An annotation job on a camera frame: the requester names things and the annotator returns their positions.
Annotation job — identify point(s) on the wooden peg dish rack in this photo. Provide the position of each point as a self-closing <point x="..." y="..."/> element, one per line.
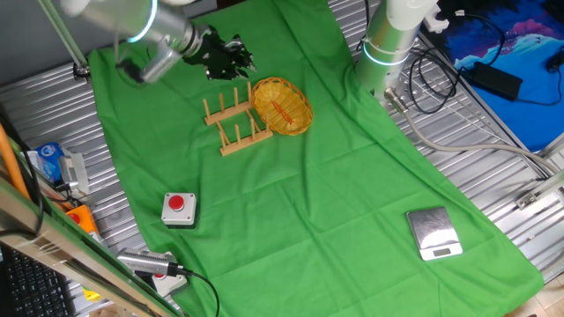
<point x="238" y="127"/>

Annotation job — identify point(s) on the green cloth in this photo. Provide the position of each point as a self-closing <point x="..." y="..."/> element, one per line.
<point x="308" y="198"/>

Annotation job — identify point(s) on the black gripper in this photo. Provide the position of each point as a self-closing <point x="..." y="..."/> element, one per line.
<point x="211" y="55"/>

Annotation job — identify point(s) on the orange tube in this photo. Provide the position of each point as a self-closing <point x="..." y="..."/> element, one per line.
<point x="11" y="158"/>

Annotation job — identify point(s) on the black power adapter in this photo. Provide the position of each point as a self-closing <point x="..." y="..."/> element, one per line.
<point x="493" y="81"/>

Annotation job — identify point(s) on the ribbed silver depth camera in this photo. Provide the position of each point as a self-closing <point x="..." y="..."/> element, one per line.
<point x="74" y="169"/>

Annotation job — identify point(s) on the blue tissue pack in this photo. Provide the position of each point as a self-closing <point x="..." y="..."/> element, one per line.
<point x="49" y="160"/>

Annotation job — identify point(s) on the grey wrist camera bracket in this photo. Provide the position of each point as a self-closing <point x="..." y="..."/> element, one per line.
<point x="154" y="64"/>

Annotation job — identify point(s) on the orange box red button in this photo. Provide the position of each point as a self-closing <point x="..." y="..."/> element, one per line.
<point x="83" y="218"/>

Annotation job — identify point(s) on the black keyboard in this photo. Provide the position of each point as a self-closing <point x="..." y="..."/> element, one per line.
<point x="31" y="286"/>

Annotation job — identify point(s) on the slim silver camera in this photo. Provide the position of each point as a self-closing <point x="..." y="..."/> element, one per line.
<point x="145" y="260"/>

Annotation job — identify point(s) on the grey box flat red button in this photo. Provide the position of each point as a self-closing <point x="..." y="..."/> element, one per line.
<point x="169" y="284"/>

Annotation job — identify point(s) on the blue printed mat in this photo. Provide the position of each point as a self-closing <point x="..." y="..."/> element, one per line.
<point x="520" y="35"/>

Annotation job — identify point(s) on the silver kitchen scale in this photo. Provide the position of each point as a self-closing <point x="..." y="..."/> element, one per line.
<point x="434" y="233"/>

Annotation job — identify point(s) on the green metal pole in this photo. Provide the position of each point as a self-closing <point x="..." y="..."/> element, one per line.
<point x="61" y="31"/>

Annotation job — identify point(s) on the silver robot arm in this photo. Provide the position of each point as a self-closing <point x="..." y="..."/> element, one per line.
<point x="150" y="22"/>

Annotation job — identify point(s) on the yellow orange woven basket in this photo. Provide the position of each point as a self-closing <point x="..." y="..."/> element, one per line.
<point x="284" y="105"/>

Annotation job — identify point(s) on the grey box red mushroom button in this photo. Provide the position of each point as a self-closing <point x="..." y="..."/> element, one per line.
<point x="178" y="211"/>

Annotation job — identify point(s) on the aluminium profile bracket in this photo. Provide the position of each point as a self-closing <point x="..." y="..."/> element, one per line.
<point x="539" y="191"/>

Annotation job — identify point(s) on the metal frame beam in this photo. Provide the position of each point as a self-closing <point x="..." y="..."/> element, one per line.
<point x="66" y="251"/>

